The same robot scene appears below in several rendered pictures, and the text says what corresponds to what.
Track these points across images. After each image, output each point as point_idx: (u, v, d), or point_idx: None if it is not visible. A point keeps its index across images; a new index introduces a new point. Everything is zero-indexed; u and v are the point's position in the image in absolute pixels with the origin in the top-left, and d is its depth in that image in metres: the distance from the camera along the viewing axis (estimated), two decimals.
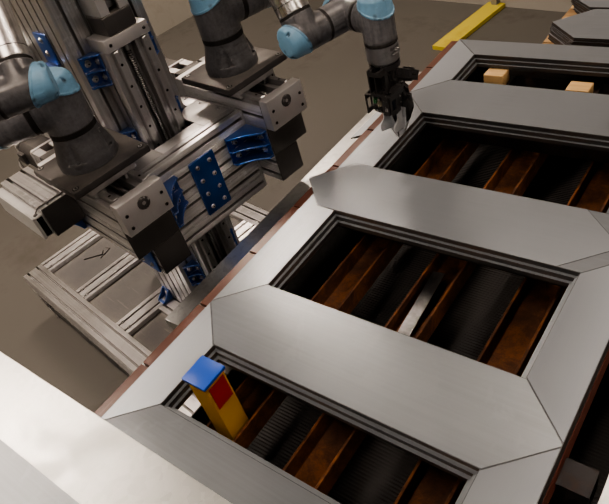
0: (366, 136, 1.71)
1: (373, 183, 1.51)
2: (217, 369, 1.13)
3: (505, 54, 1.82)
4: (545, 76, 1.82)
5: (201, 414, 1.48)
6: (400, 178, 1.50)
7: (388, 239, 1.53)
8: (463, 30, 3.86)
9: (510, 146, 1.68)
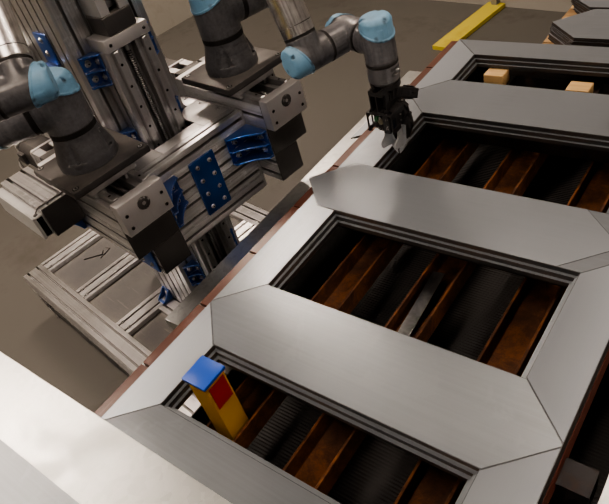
0: (366, 136, 1.71)
1: (373, 183, 1.51)
2: (217, 369, 1.13)
3: (505, 54, 1.82)
4: (545, 76, 1.82)
5: (201, 414, 1.48)
6: (400, 178, 1.50)
7: (388, 239, 1.53)
8: (463, 30, 3.86)
9: (510, 146, 1.68)
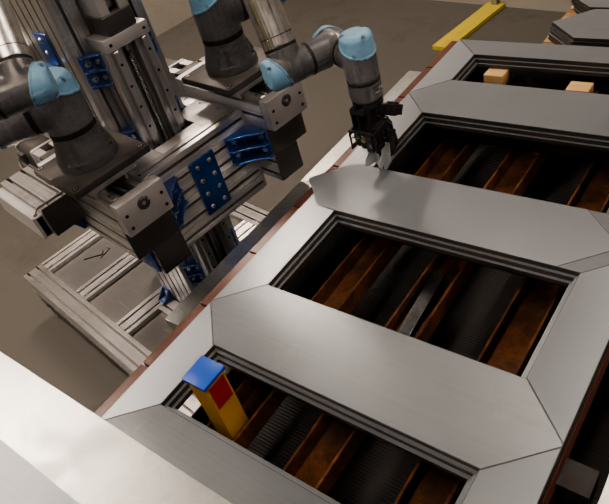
0: None
1: (373, 183, 1.51)
2: (217, 369, 1.13)
3: (505, 54, 1.82)
4: (545, 76, 1.82)
5: (201, 414, 1.48)
6: (400, 178, 1.50)
7: (388, 239, 1.53)
8: (463, 30, 3.86)
9: (510, 146, 1.68)
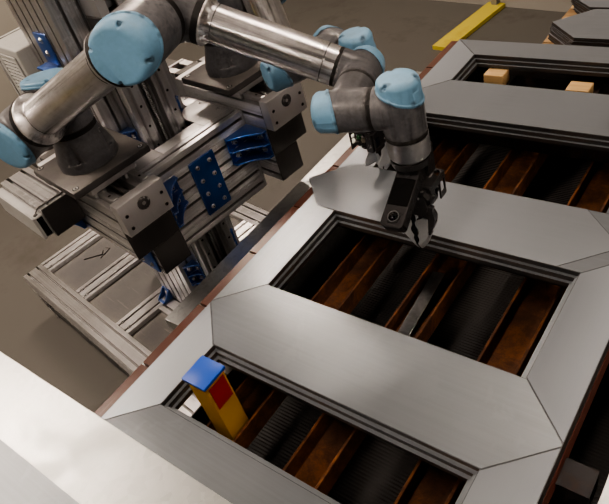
0: None
1: (373, 183, 1.51)
2: (217, 369, 1.13)
3: (505, 54, 1.82)
4: (545, 76, 1.82)
5: (201, 414, 1.48)
6: None
7: (388, 239, 1.53)
8: (463, 30, 3.86)
9: (510, 146, 1.68)
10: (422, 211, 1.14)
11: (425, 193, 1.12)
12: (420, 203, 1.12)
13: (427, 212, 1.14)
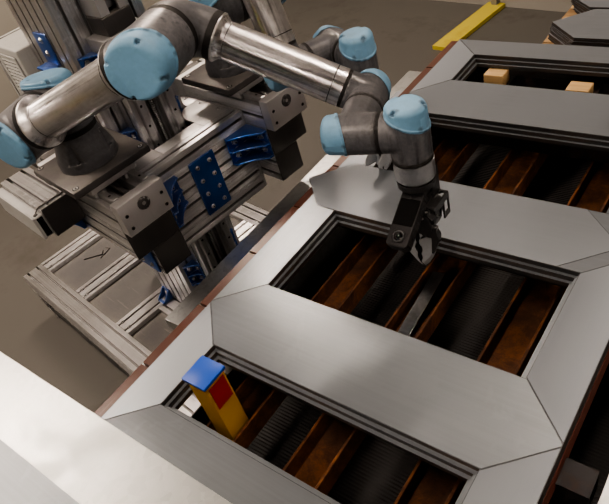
0: None
1: (373, 183, 1.51)
2: (217, 369, 1.13)
3: (505, 54, 1.82)
4: (545, 76, 1.82)
5: (201, 414, 1.48)
6: None
7: None
8: (463, 30, 3.86)
9: (510, 146, 1.68)
10: (426, 231, 1.17)
11: (429, 213, 1.16)
12: (424, 223, 1.16)
13: (431, 232, 1.17)
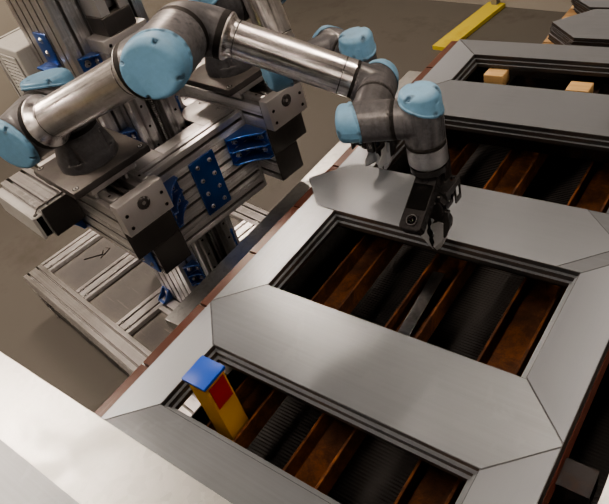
0: None
1: (373, 183, 1.51)
2: (217, 369, 1.13)
3: (505, 54, 1.82)
4: (545, 76, 1.82)
5: (201, 414, 1.48)
6: (400, 178, 1.50)
7: (388, 239, 1.53)
8: (463, 30, 3.86)
9: (510, 146, 1.68)
10: (438, 215, 1.20)
11: (442, 198, 1.18)
12: (437, 207, 1.19)
13: (443, 216, 1.20)
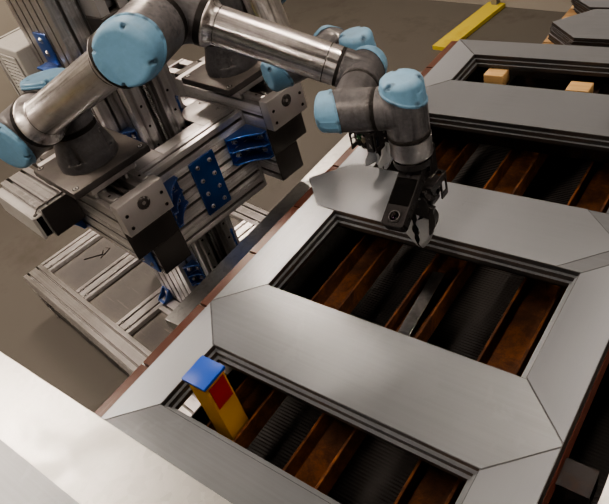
0: None
1: (373, 183, 1.51)
2: (217, 369, 1.13)
3: (505, 54, 1.82)
4: (545, 76, 1.82)
5: (201, 414, 1.48)
6: None
7: (388, 239, 1.53)
8: (463, 30, 3.86)
9: (510, 146, 1.68)
10: (423, 211, 1.14)
11: (426, 193, 1.12)
12: (421, 203, 1.13)
13: (428, 212, 1.14)
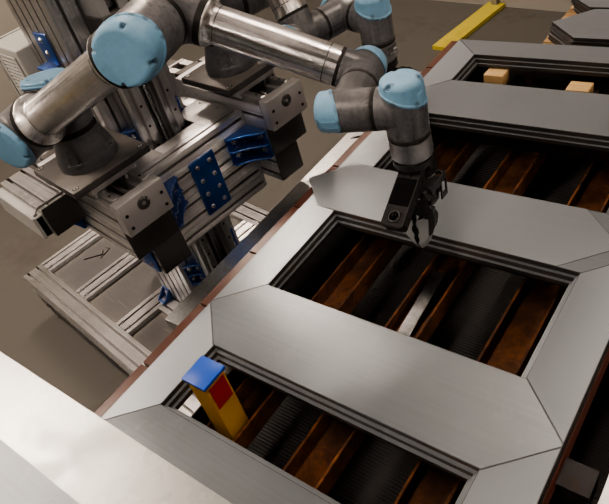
0: (366, 136, 1.71)
1: (373, 183, 1.51)
2: (217, 369, 1.13)
3: (505, 54, 1.82)
4: (545, 76, 1.82)
5: (201, 414, 1.48)
6: None
7: (388, 239, 1.53)
8: (463, 30, 3.86)
9: (510, 146, 1.68)
10: (423, 211, 1.14)
11: (426, 193, 1.12)
12: (421, 203, 1.13)
13: (428, 212, 1.14)
